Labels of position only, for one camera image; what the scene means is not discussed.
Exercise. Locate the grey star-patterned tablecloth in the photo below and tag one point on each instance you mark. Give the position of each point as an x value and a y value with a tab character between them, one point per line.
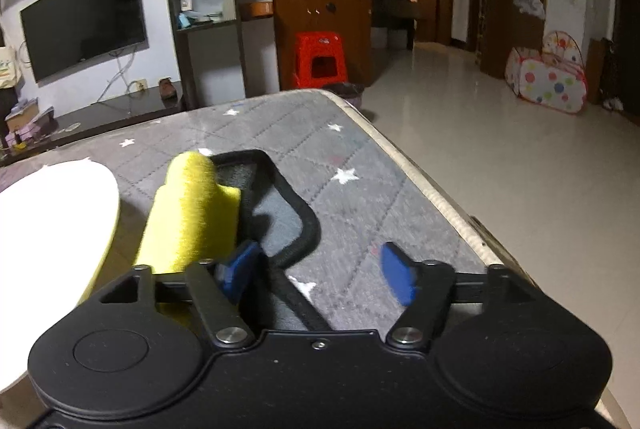
375	169

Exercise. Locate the wall power outlet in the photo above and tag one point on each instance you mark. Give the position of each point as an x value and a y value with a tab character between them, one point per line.
141	85

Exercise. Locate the black television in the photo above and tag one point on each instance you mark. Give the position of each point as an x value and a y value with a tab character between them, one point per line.
85	24

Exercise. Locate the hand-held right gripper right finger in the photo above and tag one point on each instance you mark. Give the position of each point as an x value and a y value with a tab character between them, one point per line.
397	271

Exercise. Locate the white bowl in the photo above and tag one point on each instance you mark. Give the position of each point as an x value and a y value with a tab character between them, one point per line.
50	229

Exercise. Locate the dark television stand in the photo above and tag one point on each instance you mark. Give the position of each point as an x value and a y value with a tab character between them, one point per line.
115	111

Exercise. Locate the white plastic bag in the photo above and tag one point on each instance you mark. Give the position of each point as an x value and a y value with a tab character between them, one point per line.
530	4

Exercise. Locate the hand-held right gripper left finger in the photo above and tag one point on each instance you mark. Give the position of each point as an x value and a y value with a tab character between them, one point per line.
240	266

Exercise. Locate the yellow and grey cleaning cloth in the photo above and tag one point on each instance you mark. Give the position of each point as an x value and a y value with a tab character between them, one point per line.
195	209

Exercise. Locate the white shoe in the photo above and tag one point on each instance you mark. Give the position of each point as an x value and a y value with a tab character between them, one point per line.
614	104

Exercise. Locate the brown wooden cabinet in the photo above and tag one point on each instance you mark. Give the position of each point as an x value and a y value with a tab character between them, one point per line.
320	34

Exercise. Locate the dark side table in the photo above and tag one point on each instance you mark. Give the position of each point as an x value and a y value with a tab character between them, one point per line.
395	26

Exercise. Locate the stack of boxes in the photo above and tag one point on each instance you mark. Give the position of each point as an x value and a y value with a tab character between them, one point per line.
27	119

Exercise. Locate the dark trash bin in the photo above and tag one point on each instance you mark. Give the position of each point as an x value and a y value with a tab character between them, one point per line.
345	94

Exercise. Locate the polka dot play tent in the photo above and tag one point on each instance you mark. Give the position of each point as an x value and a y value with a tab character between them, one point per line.
547	76

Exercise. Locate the red plastic stool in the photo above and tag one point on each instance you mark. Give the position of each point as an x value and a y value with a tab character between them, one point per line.
320	54

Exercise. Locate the dark entrance door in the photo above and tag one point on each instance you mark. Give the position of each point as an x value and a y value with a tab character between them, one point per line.
627	44

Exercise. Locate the brown shoe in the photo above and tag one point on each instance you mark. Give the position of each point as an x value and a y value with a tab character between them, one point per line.
168	88

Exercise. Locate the beige tote bag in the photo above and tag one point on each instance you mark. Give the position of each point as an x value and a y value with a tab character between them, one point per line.
7	66

